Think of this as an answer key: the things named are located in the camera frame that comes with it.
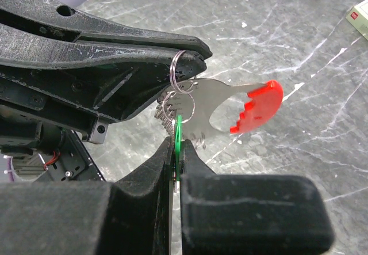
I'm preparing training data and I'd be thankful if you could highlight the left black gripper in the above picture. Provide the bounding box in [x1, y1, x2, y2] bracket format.
[1, 0, 212, 144]

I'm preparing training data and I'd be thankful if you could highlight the white green small box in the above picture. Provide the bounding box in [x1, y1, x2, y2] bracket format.
[346, 0, 368, 40]

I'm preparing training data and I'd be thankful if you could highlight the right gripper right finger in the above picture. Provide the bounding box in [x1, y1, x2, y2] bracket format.
[180, 140, 335, 254]

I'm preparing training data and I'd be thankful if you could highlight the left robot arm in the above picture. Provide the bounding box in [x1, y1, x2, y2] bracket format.
[1, 0, 212, 179]

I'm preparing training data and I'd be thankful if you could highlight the green key tag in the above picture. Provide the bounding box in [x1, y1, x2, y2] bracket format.
[174, 115, 182, 192]

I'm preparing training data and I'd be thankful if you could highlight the small metal keyring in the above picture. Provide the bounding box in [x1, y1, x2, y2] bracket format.
[168, 50, 196, 124]

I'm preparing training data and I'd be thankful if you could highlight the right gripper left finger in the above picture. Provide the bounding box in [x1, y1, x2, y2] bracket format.
[1, 138, 174, 254]

